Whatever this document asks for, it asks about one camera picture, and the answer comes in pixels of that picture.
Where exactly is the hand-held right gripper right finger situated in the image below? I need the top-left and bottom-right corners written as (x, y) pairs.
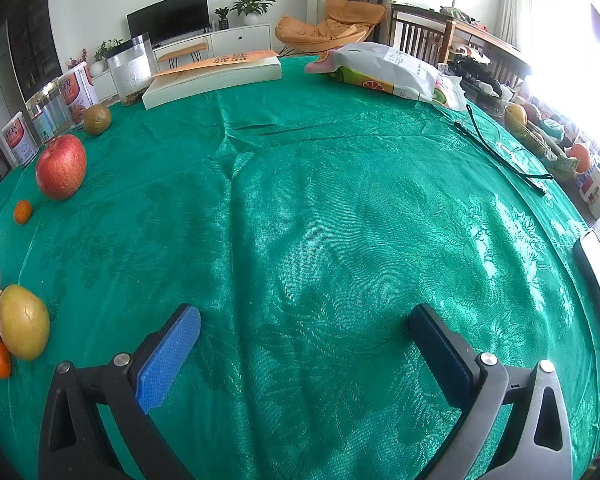
top-left (408, 303), bottom-right (574, 480)

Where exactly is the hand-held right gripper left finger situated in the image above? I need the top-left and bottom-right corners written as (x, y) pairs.
top-left (38, 303), bottom-right (202, 480)

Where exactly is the yellow mango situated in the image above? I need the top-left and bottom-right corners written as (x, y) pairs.
top-left (0, 284), bottom-right (50, 361)

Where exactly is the green patterned tablecloth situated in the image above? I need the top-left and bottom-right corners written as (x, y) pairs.
top-left (0, 55), bottom-right (600, 480)

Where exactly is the red apple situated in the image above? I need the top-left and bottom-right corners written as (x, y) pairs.
top-left (35, 134), bottom-right (88, 201)

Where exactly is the orange round ball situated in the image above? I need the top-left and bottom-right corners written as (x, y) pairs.
top-left (567, 143), bottom-right (592, 173)

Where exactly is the brown round fruit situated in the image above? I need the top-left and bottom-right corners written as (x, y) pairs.
top-left (83, 104), bottom-right (112, 136)

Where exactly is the yellow round fruit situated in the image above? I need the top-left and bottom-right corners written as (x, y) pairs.
top-left (505, 104), bottom-right (528, 131)

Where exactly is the small white red can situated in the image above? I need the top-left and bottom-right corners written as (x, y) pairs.
top-left (2, 111), bottom-right (41, 168)

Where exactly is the glass jar with blue label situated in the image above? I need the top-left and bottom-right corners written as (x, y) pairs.
top-left (26, 85), bottom-right (73, 146)

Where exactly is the tall red label can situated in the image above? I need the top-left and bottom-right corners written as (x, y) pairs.
top-left (57, 61), bottom-right (100, 126)

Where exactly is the black bag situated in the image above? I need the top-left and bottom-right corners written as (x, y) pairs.
top-left (452, 55), bottom-right (511, 96)

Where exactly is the flat white book box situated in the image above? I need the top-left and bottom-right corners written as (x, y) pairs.
top-left (142, 49), bottom-right (282, 110)

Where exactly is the fruit print snack bag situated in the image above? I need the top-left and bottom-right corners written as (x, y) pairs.
top-left (305, 43), bottom-right (468, 111)

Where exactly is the clear plastic jar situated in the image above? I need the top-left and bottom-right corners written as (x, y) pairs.
top-left (106, 33), bottom-right (160, 106)

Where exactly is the wooden stool with metal legs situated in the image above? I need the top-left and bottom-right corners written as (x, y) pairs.
top-left (157, 42), bottom-right (209, 68)

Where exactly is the green plant in white pot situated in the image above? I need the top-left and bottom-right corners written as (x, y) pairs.
top-left (94, 39), bottom-right (123, 77)

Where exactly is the white television cabinet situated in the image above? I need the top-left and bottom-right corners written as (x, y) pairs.
top-left (90, 24), bottom-right (272, 101)

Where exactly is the black flat television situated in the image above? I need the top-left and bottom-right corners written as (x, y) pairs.
top-left (126, 0), bottom-right (211, 51)

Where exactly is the dark tall cabinet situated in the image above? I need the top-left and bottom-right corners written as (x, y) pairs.
top-left (7, 0), bottom-right (63, 103)

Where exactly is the orange lounge chair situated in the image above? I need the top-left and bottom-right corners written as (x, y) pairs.
top-left (275, 0), bottom-right (387, 56)

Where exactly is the large leafy potted plant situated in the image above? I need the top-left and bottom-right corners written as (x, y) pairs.
top-left (228, 0), bottom-right (276, 26)

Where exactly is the white sheer curtain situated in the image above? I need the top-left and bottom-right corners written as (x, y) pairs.
top-left (500, 0), bottom-right (546, 51)

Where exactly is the black cable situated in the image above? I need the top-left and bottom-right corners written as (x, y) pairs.
top-left (454, 105), bottom-right (553, 196)

